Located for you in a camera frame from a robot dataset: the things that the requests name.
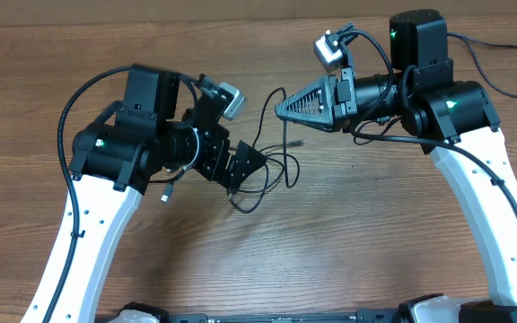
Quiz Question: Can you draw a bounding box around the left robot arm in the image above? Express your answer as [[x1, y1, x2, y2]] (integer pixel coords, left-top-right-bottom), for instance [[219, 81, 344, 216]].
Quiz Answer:
[[23, 64, 267, 322]]

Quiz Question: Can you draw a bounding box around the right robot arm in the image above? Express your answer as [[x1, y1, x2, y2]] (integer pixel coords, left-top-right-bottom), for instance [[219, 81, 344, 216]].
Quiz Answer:
[[275, 9, 517, 322]]

